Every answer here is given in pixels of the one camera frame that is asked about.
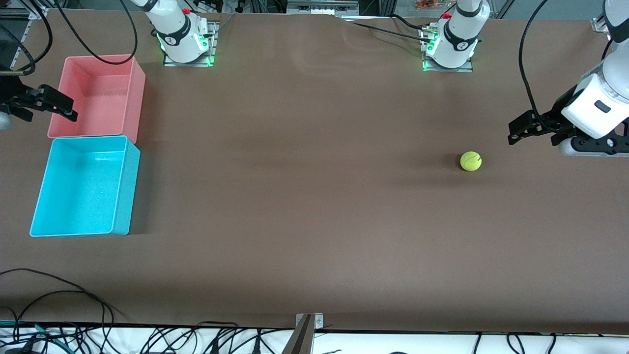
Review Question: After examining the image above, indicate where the yellow tennis ball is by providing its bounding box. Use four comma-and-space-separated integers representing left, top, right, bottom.
460, 151, 482, 172

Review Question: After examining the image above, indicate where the pink plastic bin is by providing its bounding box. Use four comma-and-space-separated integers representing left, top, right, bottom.
47, 54, 146, 139

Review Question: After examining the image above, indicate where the blue plastic bin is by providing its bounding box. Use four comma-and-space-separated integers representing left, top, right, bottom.
29, 135, 141, 238

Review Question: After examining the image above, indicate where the black coiled cable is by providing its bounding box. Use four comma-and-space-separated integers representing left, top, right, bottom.
0, 0, 54, 77

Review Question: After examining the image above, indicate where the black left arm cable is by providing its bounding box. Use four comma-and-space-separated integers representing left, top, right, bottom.
519, 0, 550, 132

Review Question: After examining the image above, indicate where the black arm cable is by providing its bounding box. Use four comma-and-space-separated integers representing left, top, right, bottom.
53, 0, 139, 64
519, 0, 550, 132

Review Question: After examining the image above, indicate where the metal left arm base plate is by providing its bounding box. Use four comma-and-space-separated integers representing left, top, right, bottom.
422, 25, 475, 73

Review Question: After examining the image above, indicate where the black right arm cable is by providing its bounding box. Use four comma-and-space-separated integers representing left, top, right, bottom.
53, 0, 139, 64

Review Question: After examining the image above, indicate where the black table cable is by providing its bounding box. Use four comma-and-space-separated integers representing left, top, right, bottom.
351, 21, 433, 43
391, 14, 435, 31

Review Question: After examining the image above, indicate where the long black loop cable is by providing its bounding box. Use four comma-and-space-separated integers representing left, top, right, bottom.
0, 268, 126, 320

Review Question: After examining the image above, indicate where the short black loop cable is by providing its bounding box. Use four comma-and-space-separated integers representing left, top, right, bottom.
14, 289, 108, 341

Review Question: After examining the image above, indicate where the teal cable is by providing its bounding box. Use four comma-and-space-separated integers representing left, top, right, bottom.
0, 320, 64, 351

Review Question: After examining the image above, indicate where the silver aluminium rail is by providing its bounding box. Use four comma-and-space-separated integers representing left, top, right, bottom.
286, 0, 359, 15

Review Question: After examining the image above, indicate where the silver metal bracket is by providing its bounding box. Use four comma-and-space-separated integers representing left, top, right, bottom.
295, 313, 324, 330

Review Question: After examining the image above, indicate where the dark grey metal post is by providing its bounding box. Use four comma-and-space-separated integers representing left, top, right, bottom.
281, 315, 315, 354

